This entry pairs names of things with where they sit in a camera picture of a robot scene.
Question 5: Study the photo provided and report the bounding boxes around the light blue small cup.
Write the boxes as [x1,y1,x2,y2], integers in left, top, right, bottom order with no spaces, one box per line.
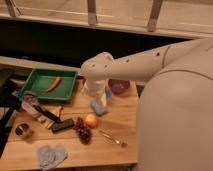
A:
[105,89,112,101]

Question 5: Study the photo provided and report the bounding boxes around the pale banana pieces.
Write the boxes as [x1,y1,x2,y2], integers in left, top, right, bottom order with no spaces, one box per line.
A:
[43,106,62,129]

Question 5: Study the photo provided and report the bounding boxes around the grey blue cloth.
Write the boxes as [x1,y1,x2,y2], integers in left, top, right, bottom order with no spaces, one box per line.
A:
[37,144,68,171]

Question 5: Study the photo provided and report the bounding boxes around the purple bowl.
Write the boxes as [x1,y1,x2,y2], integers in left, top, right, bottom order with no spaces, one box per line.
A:
[108,79,130,95]

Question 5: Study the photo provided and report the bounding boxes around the glass jar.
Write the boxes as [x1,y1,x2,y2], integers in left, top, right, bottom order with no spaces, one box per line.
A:
[22,91,39,114]

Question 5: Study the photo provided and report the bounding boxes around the small metal cup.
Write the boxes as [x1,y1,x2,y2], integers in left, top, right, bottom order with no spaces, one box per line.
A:
[15,123,33,139]

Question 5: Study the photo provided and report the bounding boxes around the black eraser block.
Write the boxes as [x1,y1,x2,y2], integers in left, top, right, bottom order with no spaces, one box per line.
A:
[51,118,74,133]

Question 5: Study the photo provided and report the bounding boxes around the dark grape bunch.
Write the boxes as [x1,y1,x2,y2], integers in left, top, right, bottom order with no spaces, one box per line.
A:
[74,117,91,145]

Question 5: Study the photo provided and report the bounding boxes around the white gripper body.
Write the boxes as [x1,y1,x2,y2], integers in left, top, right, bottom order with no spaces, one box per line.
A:
[82,79,107,107]

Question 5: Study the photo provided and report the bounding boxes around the green plastic tray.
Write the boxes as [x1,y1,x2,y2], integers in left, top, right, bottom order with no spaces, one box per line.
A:
[20,68,77,103]

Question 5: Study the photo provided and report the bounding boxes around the blue sponge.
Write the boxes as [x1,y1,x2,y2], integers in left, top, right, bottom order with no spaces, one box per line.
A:
[90,100,107,116]

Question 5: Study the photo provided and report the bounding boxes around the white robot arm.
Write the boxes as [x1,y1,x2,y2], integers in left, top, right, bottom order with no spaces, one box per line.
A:
[81,38,213,171]

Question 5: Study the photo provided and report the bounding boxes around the apple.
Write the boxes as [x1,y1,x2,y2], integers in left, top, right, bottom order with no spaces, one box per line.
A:
[85,114,98,128]

